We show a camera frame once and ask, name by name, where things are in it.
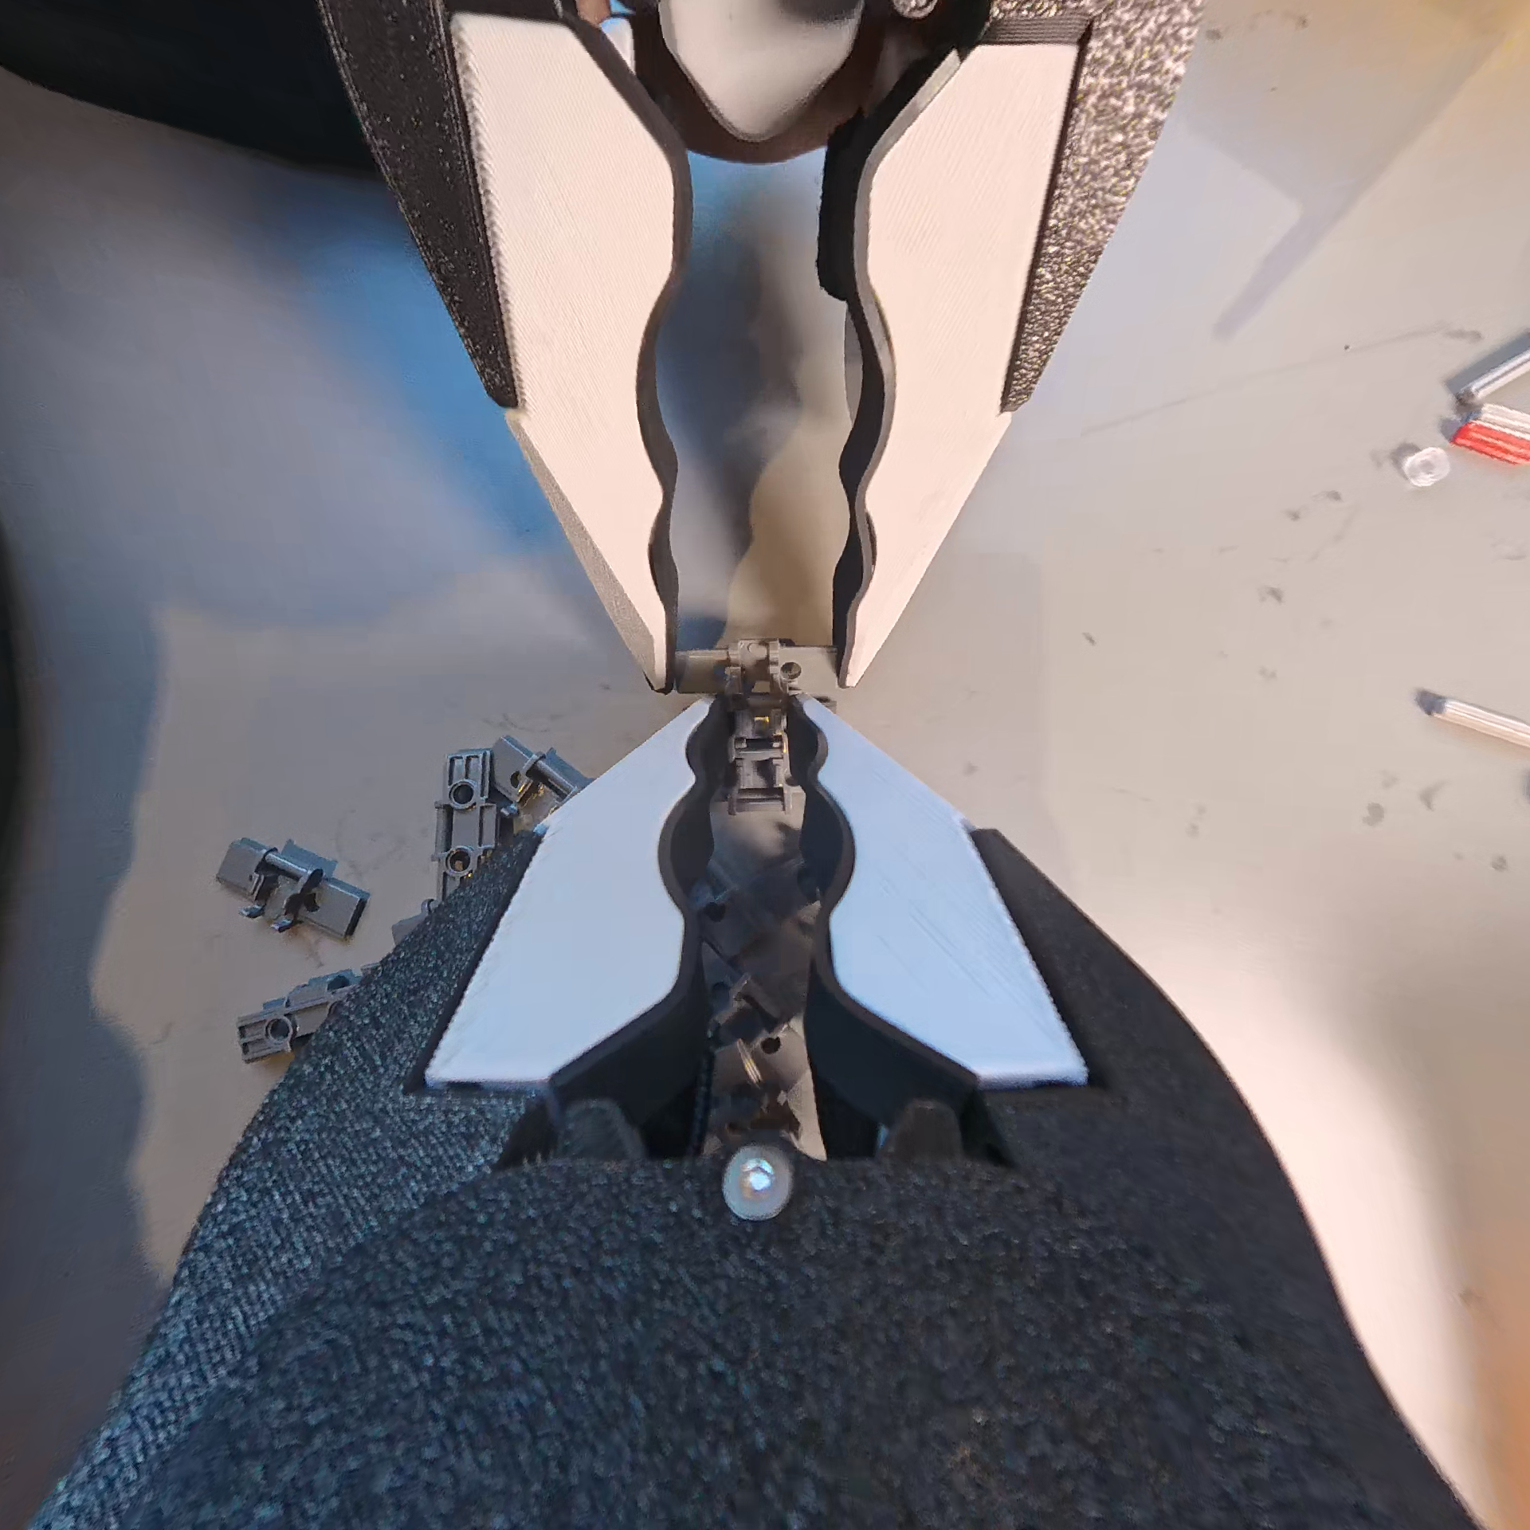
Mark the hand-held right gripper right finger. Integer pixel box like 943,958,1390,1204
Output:
787,696,1091,1159

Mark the small grey track link cluster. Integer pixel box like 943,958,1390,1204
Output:
217,734,827,1149

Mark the scatter of black red pins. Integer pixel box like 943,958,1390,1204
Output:
1391,328,1530,754

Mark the black armrest pad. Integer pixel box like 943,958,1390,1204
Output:
0,0,384,180

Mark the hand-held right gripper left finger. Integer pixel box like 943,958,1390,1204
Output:
426,696,728,1159

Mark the short grey track link chain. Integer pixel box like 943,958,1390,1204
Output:
672,639,838,820

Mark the grey desk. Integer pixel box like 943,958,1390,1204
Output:
0,0,1530,1496

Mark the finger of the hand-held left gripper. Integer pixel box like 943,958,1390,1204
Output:
816,33,1091,694
452,13,697,698

